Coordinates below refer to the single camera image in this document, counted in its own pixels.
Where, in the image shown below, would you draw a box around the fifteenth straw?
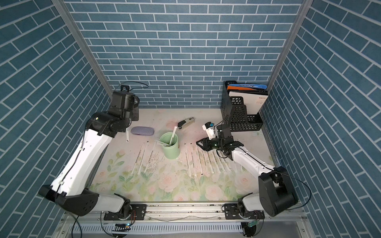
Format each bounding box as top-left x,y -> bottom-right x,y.
126,128 -> 130,142

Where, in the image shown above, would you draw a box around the eleventh straw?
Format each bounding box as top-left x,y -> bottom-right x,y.
144,142 -> 157,173

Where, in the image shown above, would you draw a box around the thirteenth straw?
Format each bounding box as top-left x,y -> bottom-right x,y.
138,141 -> 149,175

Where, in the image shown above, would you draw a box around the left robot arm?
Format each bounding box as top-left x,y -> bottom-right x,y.
38,91 -> 140,220

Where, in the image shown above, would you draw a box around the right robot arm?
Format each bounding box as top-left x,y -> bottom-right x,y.
196,136 -> 298,218

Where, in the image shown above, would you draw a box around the wrapped straws in cup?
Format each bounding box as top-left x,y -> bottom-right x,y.
155,126 -> 178,147

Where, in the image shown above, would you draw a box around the purple fabric glasses case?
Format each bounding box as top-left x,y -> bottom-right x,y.
131,126 -> 155,136

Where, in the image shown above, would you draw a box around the black mesh file holder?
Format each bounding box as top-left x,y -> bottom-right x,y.
220,80 -> 264,132

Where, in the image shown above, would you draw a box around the green cylindrical cup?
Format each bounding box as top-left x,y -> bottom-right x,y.
159,132 -> 180,160

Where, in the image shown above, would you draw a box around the blue folder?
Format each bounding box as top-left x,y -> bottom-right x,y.
227,83 -> 267,90

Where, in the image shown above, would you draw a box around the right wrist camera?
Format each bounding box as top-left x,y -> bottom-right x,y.
202,122 -> 216,140

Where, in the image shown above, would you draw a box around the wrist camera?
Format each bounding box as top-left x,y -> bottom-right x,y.
202,122 -> 216,140
120,85 -> 131,92

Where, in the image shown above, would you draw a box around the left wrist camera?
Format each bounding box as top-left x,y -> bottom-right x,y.
120,85 -> 131,92

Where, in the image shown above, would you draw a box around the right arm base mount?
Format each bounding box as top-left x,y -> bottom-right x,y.
221,203 -> 265,220

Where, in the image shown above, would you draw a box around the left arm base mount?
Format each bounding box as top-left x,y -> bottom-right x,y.
103,204 -> 147,222

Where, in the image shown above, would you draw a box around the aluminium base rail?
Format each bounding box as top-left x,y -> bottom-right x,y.
77,202 -> 307,225

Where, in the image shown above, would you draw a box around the white vented cable duct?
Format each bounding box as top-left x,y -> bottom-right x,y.
61,222 -> 243,235

